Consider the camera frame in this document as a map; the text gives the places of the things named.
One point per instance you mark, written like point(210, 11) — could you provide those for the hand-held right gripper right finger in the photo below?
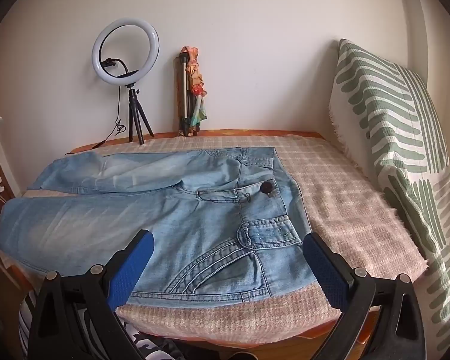
point(328, 273)

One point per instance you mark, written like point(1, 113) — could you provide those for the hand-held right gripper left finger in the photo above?
point(131, 270)

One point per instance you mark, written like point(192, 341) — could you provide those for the light blue denim pants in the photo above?
point(135, 202)

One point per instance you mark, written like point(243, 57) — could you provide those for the pink checked blanket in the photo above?
point(341, 202)

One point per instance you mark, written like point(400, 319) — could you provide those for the person's striped trousers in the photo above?
point(161, 350)

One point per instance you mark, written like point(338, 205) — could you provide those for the black mini tripod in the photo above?
point(132, 105)

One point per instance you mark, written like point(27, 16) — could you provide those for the green patterned white pillow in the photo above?
point(390, 112)

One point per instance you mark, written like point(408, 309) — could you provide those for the folded silver tripod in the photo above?
point(182, 93)

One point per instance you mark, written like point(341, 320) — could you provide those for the orange floral cloth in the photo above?
point(195, 71)

